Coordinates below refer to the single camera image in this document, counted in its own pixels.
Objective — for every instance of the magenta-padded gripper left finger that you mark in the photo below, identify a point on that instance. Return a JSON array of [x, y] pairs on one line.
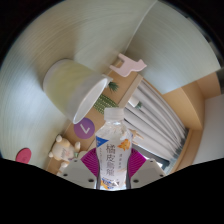
[[73, 171]]

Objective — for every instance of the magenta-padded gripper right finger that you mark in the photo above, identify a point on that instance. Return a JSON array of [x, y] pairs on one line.
[[150, 171]]

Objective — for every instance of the clear plastic water bottle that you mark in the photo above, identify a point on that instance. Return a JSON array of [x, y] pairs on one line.
[[113, 156]]

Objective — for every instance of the beige plush mouse toy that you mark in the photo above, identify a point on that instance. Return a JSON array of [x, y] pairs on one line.
[[63, 151]]

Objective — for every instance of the round purple number sign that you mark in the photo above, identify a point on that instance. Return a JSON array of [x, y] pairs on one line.
[[84, 128]]

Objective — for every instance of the flat round red coaster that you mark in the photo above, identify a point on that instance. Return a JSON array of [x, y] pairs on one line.
[[24, 155]]

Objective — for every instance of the white grey curtain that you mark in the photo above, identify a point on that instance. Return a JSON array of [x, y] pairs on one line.
[[156, 120]]

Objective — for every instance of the frosted yellowish plastic cup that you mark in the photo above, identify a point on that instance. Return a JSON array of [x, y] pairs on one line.
[[70, 86]]

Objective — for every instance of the pink horse figurine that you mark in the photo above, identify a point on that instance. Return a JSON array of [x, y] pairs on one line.
[[128, 66]]

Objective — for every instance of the grey-green desk divider panel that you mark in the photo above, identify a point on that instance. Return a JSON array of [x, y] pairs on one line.
[[176, 46]]

